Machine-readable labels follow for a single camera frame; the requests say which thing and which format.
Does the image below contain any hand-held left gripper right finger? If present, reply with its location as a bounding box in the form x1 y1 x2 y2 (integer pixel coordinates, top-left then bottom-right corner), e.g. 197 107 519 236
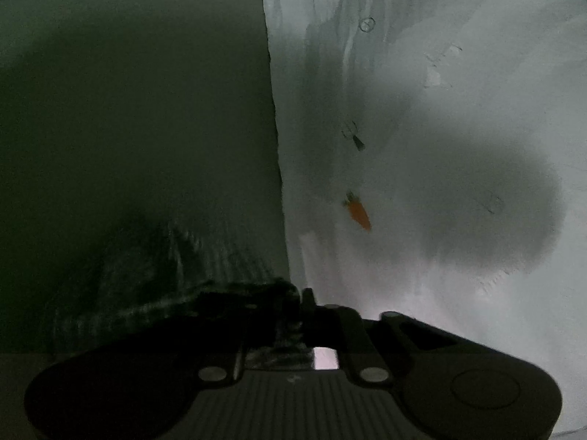
300 286 468 385

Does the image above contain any white carrot print bed sheet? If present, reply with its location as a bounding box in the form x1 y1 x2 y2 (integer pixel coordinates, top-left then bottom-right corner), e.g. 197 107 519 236
256 0 587 436

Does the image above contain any grey striped knitted sweater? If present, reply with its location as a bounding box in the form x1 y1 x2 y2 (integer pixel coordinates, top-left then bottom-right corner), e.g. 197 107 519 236
46 220 315 371

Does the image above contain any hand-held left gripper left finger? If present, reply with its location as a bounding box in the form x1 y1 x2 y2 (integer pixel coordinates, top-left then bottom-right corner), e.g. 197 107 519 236
195 291 244 383

